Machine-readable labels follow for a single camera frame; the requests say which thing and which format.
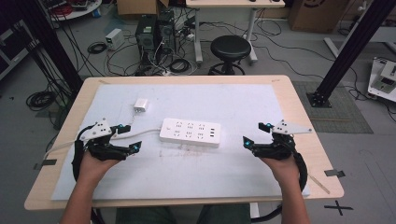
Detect white power supply box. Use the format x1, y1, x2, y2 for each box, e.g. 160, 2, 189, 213
105, 28, 126, 51

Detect thin wooden stick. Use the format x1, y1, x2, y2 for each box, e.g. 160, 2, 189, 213
307, 174, 332, 195

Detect coiled black cable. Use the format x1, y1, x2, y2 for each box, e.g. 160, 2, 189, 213
86, 41, 108, 55
25, 90, 58, 112
168, 58, 191, 75

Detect round white table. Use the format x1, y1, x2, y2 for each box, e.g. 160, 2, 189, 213
39, 0, 104, 22

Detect wooden table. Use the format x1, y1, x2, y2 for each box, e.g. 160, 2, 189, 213
23, 74, 346, 212

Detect person's right hand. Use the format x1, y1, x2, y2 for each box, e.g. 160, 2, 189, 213
259, 154, 301, 189

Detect person's left hand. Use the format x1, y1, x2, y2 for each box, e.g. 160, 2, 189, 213
78, 151, 121, 184

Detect white desk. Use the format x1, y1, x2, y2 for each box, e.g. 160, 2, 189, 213
185, 0, 287, 65

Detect grey floor mat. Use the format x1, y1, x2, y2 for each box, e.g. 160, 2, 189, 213
291, 80, 375, 135

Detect white electronic device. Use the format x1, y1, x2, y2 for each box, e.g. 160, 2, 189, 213
366, 56, 396, 104

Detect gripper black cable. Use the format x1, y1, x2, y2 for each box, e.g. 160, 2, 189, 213
71, 123, 97, 183
250, 148, 310, 224

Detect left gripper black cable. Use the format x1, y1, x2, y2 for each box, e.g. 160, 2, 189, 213
71, 123, 97, 183

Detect black metal stand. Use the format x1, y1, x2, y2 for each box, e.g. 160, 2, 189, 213
0, 0, 84, 94
305, 0, 396, 109

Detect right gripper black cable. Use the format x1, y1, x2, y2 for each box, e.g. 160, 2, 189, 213
250, 148, 310, 224

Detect large cardboard box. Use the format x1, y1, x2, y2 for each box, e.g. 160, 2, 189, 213
287, 0, 352, 35

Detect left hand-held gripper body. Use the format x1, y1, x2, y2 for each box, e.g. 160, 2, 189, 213
79, 118, 131, 161

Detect white table mat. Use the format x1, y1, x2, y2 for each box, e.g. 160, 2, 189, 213
50, 83, 311, 202

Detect white power strip cable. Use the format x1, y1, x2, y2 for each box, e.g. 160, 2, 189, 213
43, 125, 163, 161

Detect black round stool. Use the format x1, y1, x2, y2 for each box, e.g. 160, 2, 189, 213
207, 35, 253, 77

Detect white charger adapter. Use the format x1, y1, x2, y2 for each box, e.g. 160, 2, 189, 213
133, 97, 149, 114

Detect person's legs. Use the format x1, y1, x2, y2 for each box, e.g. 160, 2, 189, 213
115, 203, 252, 224

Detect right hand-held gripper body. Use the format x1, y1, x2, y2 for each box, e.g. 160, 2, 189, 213
252, 119, 314, 161

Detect black computer tower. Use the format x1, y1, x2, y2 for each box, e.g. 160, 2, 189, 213
156, 9, 177, 58
134, 13, 159, 67

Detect grey tape strip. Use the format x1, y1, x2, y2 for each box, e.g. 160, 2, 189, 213
323, 169, 347, 178
33, 159, 58, 171

